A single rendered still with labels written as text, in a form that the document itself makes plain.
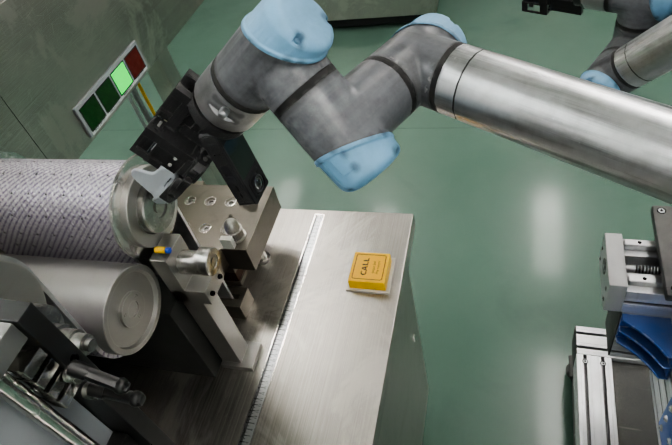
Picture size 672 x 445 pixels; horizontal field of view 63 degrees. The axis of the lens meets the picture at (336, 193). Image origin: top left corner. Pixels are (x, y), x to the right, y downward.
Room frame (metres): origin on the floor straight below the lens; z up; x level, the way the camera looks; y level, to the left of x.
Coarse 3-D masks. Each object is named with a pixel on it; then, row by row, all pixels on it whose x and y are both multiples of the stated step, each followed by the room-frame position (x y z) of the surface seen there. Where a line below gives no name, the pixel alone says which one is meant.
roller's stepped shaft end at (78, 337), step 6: (54, 324) 0.34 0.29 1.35; (60, 324) 0.34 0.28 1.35; (66, 324) 0.34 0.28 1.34; (60, 330) 0.33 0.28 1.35; (66, 330) 0.33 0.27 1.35; (72, 330) 0.33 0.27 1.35; (78, 330) 0.33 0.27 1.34; (66, 336) 0.32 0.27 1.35; (72, 336) 0.32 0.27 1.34; (78, 336) 0.32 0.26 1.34; (84, 336) 0.32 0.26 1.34; (90, 336) 0.32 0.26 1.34; (72, 342) 0.32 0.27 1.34; (78, 342) 0.32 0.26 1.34; (84, 342) 0.32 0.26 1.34; (90, 342) 0.32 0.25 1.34; (96, 342) 0.32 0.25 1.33; (78, 348) 0.31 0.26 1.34; (84, 348) 0.31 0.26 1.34; (90, 348) 0.31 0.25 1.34
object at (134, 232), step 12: (144, 168) 0.60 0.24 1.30; (156, 168) 0.62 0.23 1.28; (132, 180) 0.58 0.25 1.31; (132, 192) 0.57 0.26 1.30; (120, 204) 0.56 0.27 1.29; (132, 204) 0.56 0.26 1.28; (132, 216) 0.55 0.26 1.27; (132, 228) 0.54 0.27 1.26; (168, 228) 0.59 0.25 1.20; (132, 240) 0.54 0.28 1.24; (144, 240) 0.54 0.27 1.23; (156, 240) 0.56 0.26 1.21
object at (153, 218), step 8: (144, 192) 0.57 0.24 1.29; (136, 200) 0.57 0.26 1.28; (144, 200) 0.57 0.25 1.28; (136, 208) 0.56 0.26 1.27; (144, 208) 0.56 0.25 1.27; (152, 208) 0.57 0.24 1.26; (160, 208) 0.58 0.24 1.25; (168, 208) 0.59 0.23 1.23; (136, 216) 0.56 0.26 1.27; (144, 216) 0.55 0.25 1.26; (152, 216) 0.56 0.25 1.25; (160, 216) 0.58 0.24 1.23; (168, 216) 0.59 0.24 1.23; (144, 224) 0.55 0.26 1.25; (152, 224) 0.56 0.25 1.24; (160, 224) 0.57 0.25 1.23; (168, 224) 0.58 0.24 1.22; (152, 232) 0.55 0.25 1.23; (160, 232) 0.56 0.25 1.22
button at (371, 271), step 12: (360, 252) 0.68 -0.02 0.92; (360, 264) 0.65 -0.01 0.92; (372, 264) 0.64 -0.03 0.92; (384, 264) 0.64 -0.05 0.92; (360, 276) 0.62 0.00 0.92; (372, 276) 0.62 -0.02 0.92; (384, 276) 0.61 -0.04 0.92; (360, 288) 0.61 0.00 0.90; (372, 288) 0.60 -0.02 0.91; (384, 288) 0.60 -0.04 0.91
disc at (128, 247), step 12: (132, 156) 0.61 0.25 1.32; (120, 168) 0.59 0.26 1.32; (132, 168) 0.60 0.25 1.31; (120, 180) 0.58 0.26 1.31; (120, 192) 0.57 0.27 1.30; (120, 216) 0.55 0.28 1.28; (120, 228) 0.54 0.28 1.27; (120, 240) 0.53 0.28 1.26; (132, 252) 0.53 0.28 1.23; (144, 252) 0.54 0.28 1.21
